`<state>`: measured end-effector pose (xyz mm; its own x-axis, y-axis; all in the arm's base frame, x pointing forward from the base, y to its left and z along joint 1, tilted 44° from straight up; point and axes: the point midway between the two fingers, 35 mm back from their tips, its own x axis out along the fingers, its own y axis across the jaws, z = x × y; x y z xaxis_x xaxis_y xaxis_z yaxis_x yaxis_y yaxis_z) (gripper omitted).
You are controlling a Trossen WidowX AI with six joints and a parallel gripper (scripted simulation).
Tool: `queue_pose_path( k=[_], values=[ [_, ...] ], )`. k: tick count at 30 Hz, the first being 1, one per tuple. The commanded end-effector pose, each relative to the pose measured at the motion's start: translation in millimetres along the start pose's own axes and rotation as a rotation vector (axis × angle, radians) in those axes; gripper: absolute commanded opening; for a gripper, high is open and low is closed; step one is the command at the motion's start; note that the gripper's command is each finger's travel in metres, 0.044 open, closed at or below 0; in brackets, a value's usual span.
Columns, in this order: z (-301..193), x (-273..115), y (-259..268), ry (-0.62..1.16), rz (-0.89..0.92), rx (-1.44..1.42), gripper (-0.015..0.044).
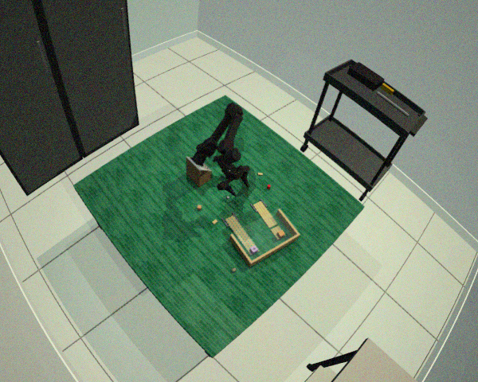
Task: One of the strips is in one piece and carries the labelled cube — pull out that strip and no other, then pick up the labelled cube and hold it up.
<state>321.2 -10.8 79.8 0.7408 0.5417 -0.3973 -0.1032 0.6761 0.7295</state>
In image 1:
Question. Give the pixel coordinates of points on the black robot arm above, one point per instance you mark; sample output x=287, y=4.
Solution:
x=229, y=154

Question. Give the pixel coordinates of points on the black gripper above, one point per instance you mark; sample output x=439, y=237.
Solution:
x=224, y=185

